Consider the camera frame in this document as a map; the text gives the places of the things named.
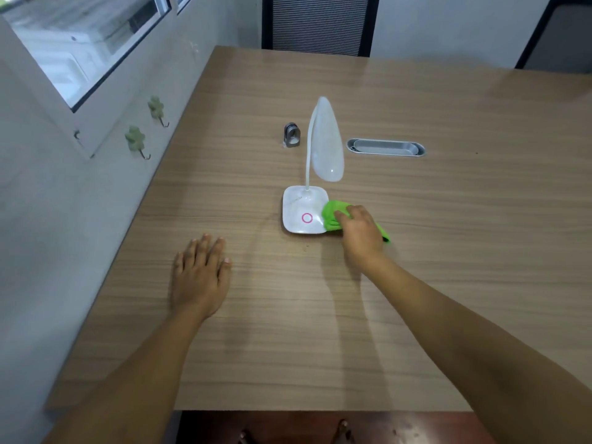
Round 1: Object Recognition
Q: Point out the large glass window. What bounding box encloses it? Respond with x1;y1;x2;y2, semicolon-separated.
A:
0;0;173;113

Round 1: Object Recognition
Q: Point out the person's left forearm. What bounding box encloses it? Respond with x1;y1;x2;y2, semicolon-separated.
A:
43;306;207;444

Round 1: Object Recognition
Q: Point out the grey black-framed chair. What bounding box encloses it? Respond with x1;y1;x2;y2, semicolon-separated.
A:
514;0;592;75

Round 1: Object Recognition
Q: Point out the green flower wall hook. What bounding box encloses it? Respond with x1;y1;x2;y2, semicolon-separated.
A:
147;95;170;129
124;126;152;161

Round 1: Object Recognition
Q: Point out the person's right hand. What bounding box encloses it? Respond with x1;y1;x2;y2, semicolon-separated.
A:
334;204;385;271

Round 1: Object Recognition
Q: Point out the white desk lamp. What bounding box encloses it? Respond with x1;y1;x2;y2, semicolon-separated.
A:
282;96;346;236

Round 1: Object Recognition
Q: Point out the person's right forearm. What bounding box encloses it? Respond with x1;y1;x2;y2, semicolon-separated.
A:
354;252;592;444

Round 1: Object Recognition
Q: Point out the person's right foot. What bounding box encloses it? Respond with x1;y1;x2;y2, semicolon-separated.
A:
332;419;356;444

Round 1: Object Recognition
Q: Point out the green cleaning cloth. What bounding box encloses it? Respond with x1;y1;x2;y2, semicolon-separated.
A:
322;200;391;244

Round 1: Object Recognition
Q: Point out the silver oval cable grommet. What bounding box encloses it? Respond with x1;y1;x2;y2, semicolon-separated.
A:
346;138;426;158

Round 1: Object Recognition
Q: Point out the person's left hand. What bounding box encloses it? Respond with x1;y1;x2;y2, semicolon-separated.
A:
172;233;232;320

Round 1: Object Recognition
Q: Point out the black mesh office chair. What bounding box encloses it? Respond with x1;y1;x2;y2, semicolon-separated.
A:
261;0;381;58

